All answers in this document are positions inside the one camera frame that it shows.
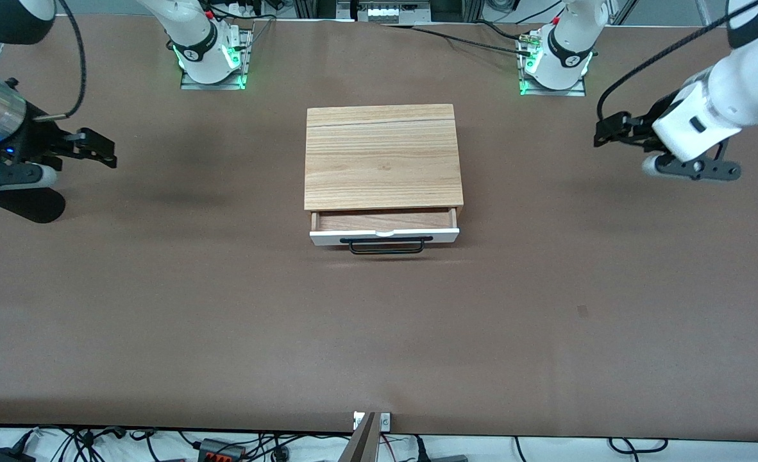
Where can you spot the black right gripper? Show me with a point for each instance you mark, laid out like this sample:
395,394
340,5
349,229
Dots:
38,138

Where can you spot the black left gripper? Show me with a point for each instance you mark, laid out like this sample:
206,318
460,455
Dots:
643,123

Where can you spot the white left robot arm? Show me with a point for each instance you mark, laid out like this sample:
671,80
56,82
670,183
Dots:
751,90

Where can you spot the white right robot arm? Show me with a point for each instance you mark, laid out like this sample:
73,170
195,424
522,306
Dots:
199,64

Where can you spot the light wooden drawer cabinet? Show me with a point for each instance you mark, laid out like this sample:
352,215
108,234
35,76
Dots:
379,154

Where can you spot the black cylindrical vase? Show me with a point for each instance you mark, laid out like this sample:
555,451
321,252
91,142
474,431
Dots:
26,205

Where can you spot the white power strip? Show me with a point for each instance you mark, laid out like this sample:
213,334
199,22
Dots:
382,11

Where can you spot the black power adapter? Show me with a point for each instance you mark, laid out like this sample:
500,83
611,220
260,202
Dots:
7,455

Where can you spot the orange black connector box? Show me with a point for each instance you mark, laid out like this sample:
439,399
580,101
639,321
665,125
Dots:
222,452

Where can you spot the dark grey power brick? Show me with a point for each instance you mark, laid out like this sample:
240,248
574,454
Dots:
449,459

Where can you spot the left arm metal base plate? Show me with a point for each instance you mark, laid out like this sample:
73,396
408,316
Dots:
574,92

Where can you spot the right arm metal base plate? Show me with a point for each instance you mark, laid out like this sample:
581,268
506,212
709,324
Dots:
245,58

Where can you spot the small metal clamp bracket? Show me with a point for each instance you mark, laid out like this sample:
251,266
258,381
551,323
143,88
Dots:
385,421

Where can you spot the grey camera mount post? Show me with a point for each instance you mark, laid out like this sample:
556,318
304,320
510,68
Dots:
363,446

